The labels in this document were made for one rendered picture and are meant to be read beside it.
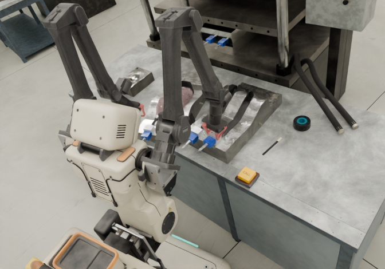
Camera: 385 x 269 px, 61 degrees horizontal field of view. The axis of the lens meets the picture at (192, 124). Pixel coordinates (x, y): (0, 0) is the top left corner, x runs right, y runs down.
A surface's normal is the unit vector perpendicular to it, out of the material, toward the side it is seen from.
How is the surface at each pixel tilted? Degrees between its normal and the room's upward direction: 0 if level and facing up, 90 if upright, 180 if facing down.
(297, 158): 0
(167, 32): 66
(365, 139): 0
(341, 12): 90
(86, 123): 48
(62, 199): 0
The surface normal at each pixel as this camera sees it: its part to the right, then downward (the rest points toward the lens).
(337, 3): -0.64, 0.62
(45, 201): -0.21, -0.72
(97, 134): -0.50, 0.01
